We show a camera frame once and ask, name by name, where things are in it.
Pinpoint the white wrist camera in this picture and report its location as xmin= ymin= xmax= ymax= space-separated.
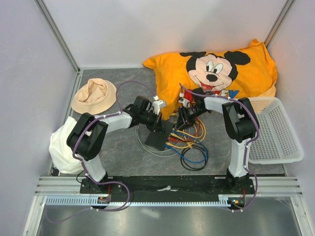
xmin=178 ymin=92 xmax=191 ymax=105
xmin=152 ymin=95 xmax=166 ymax=115

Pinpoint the yellow network cable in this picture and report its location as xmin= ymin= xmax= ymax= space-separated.
xmin=165 ymin=115 xmax=207 ymax=150

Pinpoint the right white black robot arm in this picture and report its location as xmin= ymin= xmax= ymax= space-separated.
xmin=176 ymin=96 xmax=259 ymax=194

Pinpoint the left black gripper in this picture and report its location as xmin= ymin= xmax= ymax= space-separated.
xmin=140 ymin=110 xmax=165 ymax=134

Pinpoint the grey network cable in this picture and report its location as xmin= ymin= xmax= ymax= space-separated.
xmin=134 ymin=124 xmax=183 ymax=158

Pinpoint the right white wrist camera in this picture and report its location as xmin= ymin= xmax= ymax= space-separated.
xmin=178 ymin=92 xmax=191 ymax=105

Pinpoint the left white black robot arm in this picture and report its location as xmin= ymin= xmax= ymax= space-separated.
xmin=66 ymin=96 xmax=166 ymax=193

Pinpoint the red network cable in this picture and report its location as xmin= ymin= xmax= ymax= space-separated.
xmin=168 ymin=118 xmax=200 ymax=143

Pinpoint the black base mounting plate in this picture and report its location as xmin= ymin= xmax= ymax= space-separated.
xmin=80 ymin=175 xmax=255 ymax=201

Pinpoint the white plastic basket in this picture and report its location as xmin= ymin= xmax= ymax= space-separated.
xmin=249 ymin=97 xmax=304 ymax=165

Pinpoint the black network switch box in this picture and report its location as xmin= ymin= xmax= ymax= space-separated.
xmin=145 ymin=120 xmax=174 ymax=151

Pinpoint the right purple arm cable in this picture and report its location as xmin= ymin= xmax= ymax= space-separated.
xmin=179 ymin=83 xmax=261 ymax=213

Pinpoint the orange Mickey Mouse pillow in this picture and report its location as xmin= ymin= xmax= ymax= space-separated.
xmin=143 ymin=39 xmax=278 ymax=120

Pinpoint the peach bucket hat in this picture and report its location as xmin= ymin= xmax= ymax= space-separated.
xmin=71 ymin=78 xmax=117 ymax=115

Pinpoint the black network cable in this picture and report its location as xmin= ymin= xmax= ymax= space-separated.
xmin=180 ymin=141 xmax=210 ymax=171

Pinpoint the white crumpled cloth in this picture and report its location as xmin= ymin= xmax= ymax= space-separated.
xmin=49 ymin=117 xmax=83 ymax=174

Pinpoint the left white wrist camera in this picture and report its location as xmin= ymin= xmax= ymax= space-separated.
xmin=152 ymin=95 xmax=166 ymax=115

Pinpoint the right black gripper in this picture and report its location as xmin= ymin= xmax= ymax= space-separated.
xmin=174 ymin=105 xmax=207 ymax=131

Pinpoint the blue network cable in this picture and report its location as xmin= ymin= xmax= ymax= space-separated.
xmin=165 ymin=129 xmax=209 ymax=165

